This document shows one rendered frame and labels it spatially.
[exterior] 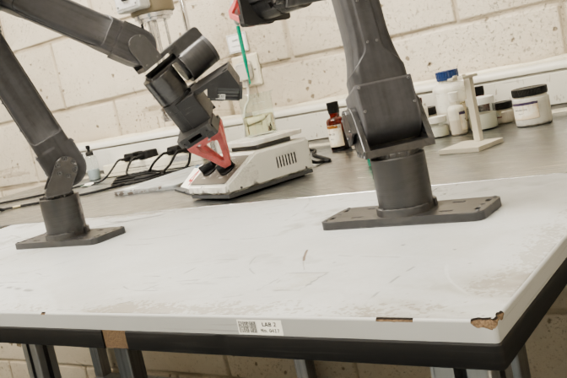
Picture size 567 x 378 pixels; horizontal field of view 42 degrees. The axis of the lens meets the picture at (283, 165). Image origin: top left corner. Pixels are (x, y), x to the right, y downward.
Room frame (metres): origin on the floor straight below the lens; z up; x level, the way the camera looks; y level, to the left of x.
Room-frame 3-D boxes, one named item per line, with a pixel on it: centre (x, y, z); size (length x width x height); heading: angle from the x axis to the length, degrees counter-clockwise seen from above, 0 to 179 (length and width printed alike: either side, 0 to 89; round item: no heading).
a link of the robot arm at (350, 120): (0.85, -0.12, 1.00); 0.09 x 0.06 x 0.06; 97
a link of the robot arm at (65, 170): (1.19, 0.35, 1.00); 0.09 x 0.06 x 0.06; 19
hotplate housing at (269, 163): (1.38, 0.05, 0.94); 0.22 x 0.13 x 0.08; 127
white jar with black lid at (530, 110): (1.43, -0.49, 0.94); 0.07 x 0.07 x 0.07
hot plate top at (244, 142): (1.40, 0.04, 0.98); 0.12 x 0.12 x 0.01; 37
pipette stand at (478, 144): (1.28, -0.32, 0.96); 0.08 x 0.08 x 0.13; 42
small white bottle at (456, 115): (1.51, -0.36, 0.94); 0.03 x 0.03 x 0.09
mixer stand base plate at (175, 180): (1.77, 0.23, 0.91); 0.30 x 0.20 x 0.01; 145
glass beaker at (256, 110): (1.39, 0.02, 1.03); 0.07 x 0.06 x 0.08; 78
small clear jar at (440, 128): (1.53, -0.33, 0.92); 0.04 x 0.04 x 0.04
